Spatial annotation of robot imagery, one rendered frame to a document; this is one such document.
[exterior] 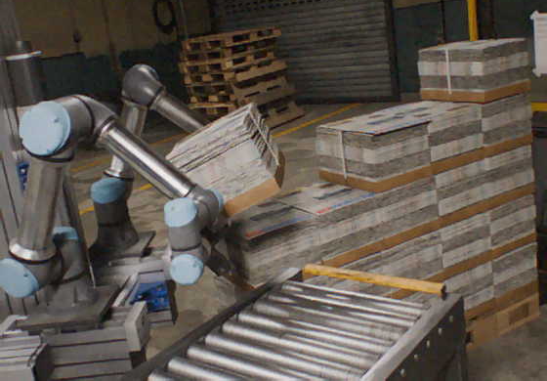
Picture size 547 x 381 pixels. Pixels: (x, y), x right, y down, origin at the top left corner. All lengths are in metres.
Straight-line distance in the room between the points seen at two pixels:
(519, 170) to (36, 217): 2.09
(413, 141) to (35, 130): 1.50
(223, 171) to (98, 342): 0.61
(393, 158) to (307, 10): 7.95
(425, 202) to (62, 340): 1.47
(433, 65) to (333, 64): 7.24
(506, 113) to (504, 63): 0.21
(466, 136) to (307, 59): 7.80
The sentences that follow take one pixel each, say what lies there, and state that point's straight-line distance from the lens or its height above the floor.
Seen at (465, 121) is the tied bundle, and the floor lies 1.01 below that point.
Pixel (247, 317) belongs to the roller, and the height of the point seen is 0.79.
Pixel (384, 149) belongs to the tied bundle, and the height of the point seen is 0.99.
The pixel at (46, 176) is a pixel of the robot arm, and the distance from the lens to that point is 1.68.
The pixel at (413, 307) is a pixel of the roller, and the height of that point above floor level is 0.80.
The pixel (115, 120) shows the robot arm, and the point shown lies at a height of 1.34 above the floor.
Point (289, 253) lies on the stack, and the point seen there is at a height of 0.72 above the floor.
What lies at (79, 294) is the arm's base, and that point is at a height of 0.86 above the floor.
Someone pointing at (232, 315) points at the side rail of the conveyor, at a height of 0.80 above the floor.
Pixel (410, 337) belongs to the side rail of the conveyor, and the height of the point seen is 0.80.
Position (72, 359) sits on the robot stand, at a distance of 2.03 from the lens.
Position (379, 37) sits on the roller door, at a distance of 9.80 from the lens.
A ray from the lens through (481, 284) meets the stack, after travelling 3.03.
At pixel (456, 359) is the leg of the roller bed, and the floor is 0.64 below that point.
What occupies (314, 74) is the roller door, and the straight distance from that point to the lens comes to 10.47.
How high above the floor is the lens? 1.56
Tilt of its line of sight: 14 degrees down
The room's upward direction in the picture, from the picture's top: 8 degrees counter-clockwise
